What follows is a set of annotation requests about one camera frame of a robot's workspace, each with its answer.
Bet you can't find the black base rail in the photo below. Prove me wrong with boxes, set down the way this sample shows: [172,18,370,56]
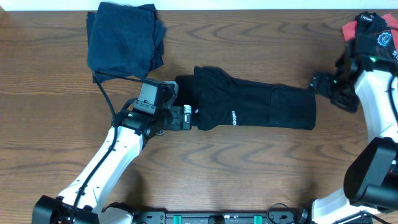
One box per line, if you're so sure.
[133,209,311,224]

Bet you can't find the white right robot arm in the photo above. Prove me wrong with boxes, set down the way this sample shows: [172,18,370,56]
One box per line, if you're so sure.
[302,40,397,223]

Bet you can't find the folded dark blue garment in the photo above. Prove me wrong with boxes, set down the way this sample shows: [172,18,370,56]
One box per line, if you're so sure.
[86,2,166,83]

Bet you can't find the black patterned jersey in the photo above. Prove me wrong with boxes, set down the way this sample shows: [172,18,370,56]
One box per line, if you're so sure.
[354,11,397,61]

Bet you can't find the red garment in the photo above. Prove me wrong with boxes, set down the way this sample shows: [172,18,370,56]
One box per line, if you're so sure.
[341,14,397,44]

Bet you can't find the black right base cable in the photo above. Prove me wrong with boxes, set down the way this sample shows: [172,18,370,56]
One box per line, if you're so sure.
[266,202,299,224]

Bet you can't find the plain black t-shirt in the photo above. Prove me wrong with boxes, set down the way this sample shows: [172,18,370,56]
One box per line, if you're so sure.
[174,67,317,131]

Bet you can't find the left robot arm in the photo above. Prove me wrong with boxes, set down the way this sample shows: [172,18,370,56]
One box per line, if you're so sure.
[32,105,192,223]

